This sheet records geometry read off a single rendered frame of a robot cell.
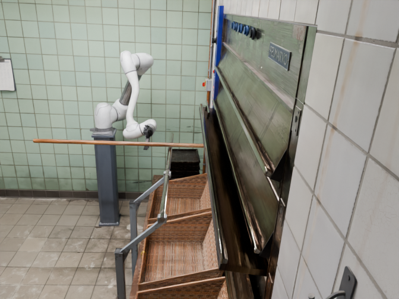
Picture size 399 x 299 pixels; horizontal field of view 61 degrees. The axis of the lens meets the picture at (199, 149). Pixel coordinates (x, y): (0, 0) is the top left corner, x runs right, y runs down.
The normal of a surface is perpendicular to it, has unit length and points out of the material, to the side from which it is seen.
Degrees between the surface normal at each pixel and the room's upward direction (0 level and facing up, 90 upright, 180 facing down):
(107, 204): 90
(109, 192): 90
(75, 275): 0
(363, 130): 90
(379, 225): 90
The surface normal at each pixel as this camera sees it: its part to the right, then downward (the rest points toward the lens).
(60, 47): 0.04, 0.39
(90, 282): 0.04, -0.92
